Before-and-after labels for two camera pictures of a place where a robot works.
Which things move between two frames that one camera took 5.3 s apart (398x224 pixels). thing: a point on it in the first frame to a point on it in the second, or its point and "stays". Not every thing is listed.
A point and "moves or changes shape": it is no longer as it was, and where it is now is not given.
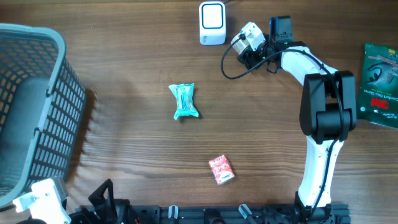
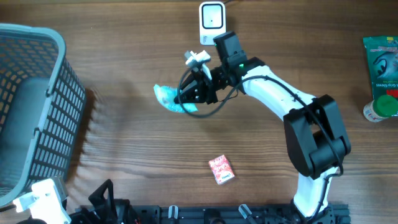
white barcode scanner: [212, 23] stays
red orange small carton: [221, 169] stays
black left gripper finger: [107, 206] stays
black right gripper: [250, 58] to [206, 91]
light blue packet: [186, 106] moves or changes shape
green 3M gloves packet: [378, 101] moves or changes shape
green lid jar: [240, 45] to [385, 106]
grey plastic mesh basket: [42, 103] stays
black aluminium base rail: [234, 214] stays
